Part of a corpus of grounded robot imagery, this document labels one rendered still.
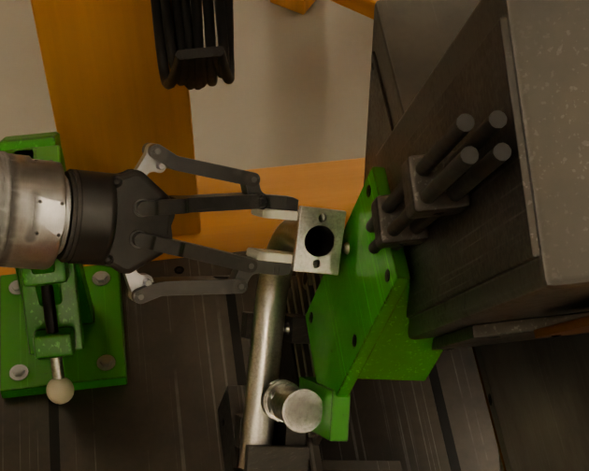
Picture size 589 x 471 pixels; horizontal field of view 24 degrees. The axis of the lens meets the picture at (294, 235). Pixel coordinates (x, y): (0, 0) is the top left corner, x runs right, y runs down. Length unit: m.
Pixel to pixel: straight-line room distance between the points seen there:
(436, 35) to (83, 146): 0.40
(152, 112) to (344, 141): 1.47
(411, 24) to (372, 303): 0.31
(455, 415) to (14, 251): 0.55
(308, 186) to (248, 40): 1.47
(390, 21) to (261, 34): 1.80
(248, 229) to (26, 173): 0.56
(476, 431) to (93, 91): 0.52
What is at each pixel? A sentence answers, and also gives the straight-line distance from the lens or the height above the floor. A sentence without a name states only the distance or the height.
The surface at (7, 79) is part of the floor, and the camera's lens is 3.04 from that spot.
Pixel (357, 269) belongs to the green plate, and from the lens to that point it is 1.13.
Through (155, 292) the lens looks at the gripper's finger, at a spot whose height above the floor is 1.21.
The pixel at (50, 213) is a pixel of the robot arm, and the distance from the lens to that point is 1.05.
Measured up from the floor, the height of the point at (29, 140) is 1.15.
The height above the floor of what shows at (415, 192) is 1.49.
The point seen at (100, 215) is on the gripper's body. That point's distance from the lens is 1.07.
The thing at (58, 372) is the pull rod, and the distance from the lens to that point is 1.38.
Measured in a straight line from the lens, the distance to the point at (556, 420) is 1.16.
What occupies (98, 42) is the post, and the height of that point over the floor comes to 1.19.
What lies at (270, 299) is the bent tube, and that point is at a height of 1.07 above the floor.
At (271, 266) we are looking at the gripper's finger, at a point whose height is 1.19.
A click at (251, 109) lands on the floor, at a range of 2.91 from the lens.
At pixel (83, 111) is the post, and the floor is 1.10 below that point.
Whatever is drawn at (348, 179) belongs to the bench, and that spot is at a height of 0.88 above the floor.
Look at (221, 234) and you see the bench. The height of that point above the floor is 0.88.
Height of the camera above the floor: 2.11
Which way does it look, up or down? 52 degrees down
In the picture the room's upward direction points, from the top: straight up
